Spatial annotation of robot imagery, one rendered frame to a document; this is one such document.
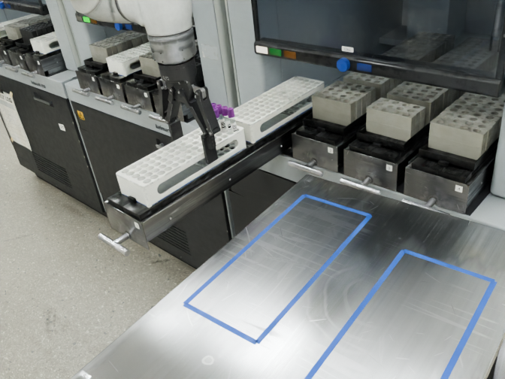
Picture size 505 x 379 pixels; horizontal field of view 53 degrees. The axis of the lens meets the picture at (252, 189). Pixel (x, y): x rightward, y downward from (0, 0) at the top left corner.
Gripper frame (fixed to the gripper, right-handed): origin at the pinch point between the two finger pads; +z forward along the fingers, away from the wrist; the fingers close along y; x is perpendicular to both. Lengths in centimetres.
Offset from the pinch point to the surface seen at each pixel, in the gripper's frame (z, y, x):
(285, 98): -0.4, 3.0, 29.3
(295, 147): 9.0, 9.7, 23.5
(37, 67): 8, -124, 24
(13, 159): 85, -223, 32
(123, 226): 9.0, -1.0, -21.5
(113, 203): 4.3, -3.3, -20.9
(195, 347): 4, 39, -36
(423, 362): 4, 65, -20
